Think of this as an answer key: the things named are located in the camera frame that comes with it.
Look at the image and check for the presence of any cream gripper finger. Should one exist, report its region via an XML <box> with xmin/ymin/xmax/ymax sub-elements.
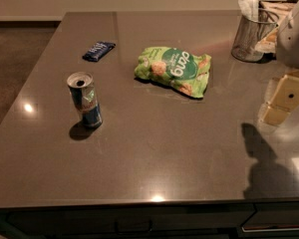
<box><xmin>261</xmin><ymin>70</ymin><xmax>299</xmax><ymax>125</ymax></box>

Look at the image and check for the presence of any redbull can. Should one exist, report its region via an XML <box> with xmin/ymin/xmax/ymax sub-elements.
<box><xmin>67</xmin><ymin>72</ymin><xmax>103</xmax><ymax>128</ymax></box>

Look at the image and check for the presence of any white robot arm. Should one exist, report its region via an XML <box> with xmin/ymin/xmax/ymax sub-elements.
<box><xmin>259</xmin><ymin>1</ymin><xmax>299</xmax><ymax>125</ymax></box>

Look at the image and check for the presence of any box of packets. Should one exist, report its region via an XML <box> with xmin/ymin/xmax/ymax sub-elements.
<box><xmin>255</xmin><ymin>1</ymin><xmax>295</xmax><ymax>54</ymax></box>

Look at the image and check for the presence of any metal mesh cup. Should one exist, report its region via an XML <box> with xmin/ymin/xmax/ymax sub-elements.
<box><xmin>231</xmin><ymin>8</ymin><xmax>276</xmax><ymax>63</ymax></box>

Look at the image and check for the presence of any white napkin in cup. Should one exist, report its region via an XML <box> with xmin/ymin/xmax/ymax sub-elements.
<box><xmin>238</xmin><ymin>0</ymin><xmax>259</xmax><ymax>21</ymax></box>

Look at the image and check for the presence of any green snack bag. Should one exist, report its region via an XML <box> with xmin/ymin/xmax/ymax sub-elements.
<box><xmin>135</xmin><ymin>47</ymin><xmax>211</xmax><ymax>99</ymax></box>

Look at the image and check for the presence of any dark blue snack bar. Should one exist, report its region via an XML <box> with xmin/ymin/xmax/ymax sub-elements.
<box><xmin>83</xmin><ymin>41</ymin><xmax>116</xmax><ymax>62</ymax></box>

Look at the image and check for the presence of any cabinet drawer handle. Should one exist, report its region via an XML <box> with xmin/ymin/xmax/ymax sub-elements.
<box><xmin>241</xmin><ymin>226</ymin><xmax>299</xmax><ymax>233</ymax></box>

